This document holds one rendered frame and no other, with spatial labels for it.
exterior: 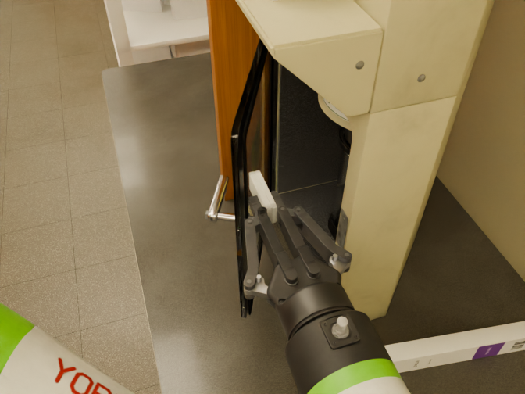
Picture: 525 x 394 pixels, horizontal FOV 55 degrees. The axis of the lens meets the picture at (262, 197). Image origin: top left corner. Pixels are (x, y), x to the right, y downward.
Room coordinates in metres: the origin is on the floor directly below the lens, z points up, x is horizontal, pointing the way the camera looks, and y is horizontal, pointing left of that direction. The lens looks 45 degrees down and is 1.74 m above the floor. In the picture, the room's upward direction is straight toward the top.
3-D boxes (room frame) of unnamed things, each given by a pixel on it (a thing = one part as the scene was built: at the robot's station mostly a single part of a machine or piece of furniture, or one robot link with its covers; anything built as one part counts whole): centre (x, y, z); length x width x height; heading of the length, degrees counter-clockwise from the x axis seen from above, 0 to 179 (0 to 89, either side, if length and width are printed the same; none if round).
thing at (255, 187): (0.45, 0.00, 1.28); 0.07 x 0.01 x 0.03; 18
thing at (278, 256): (0.36, -0.02, 1.28); 0.11 x 0.01 x 0.04; 20
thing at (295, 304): (0.30, -0.05, 1.28); 0.09 x 0.08 x 0.07; 18
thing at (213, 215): (0.53, 0.05, 1.20); 0.10 x 0.05 x 0.03; 172
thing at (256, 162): (0.59, 0.01, 1.19); 0.30 x 0.01 x 0.40; 172
